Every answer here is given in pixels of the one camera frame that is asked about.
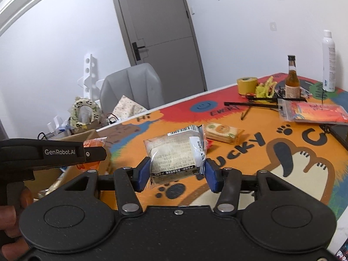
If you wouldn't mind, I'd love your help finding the square white cake package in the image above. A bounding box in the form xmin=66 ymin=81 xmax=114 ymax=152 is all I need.
xmin=144 ymin=125 xmax=207 ymax=188

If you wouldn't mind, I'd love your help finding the orange small snack packet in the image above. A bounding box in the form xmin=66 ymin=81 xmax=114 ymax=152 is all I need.
xmin=76 ymin=137 xmax=107 ymax=171

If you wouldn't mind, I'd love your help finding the person's left hand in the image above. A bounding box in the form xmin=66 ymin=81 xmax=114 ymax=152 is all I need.
xmin=1 ymin=187 xmax=34 ymax=260

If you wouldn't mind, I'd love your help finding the cardboard box on table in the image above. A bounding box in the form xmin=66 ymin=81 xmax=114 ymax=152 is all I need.
xmin=22 ymin=128 xmax=112 ymax=199

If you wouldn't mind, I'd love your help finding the beige cracker package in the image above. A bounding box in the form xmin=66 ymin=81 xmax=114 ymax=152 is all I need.
xmin=204 ymin=123 xmax=244 ymax=144

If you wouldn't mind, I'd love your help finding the panda pattern neck pillow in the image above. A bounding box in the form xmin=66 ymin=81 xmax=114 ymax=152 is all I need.
xmin=69 ymin=97 xmax=101 ymax=129

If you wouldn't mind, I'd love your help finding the dotted beige cushion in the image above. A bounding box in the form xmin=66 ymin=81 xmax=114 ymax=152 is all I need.
xmin=112 ymin=95 xmax=147 ymax=120

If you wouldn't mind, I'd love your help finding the black metal rack rod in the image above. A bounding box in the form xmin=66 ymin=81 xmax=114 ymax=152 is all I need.
xmin=224 ymin=97 xmax=307 ymax=120

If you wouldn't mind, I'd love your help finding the grey chair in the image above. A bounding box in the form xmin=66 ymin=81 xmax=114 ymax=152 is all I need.
xmin=100 ymin=63 xmax=165 ymax=114

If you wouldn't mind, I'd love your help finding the yellow tape roll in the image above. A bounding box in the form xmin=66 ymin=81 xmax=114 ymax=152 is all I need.
xmin=237 ymin=77 xmax=258 ymax=95

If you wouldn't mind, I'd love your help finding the colourful cartoon table mat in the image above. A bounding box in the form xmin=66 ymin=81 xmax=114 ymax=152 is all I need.
xmin=99 ymin=85 xmax=347 ymax=217

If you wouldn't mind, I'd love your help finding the yellow hair claw clip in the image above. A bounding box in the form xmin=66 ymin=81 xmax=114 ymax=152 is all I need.
xmin=255 ymin=76 xmax=277 ymax=98

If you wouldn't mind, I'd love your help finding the small brown glass bottle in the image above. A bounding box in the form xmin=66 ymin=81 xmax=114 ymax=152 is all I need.
xmin=285 ymin=55 xmax=300 ymax=98

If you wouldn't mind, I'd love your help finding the red packet in clear bag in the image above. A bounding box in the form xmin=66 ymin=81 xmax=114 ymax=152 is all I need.
xmin=278 ymin=99 xmax=348 ymax=125

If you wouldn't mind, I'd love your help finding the black smartphone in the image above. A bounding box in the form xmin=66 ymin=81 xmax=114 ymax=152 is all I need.
xmin=320 ymin=124 xmax=348 ymax=150

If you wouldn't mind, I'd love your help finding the white spray can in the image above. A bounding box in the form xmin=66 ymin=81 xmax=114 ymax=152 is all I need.
xmin=322 ymin=30 xmax=336 ymax=92

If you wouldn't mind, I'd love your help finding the grey door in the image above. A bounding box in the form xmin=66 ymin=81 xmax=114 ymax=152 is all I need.
xmin=114 ymin=0 xmax=206 ymax=102

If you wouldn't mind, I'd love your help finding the black wire shoe rack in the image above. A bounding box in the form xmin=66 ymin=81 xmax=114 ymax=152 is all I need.
xmin=37 ymin=132 xmax=58 ymax=140

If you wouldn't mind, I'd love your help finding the white charger with cables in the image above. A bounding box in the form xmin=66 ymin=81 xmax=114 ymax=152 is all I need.
xmin=105 ymin=113 xmax=120 ymax=125

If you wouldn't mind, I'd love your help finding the white wall shelf bracket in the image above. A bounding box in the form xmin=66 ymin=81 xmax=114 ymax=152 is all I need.
xmin=77 ymin=54 xmax=104 ymax=101

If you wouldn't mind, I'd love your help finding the black door handle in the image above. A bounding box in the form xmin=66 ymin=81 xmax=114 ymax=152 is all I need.
xmin=132 ymin=42 xmax=146 ymax=61

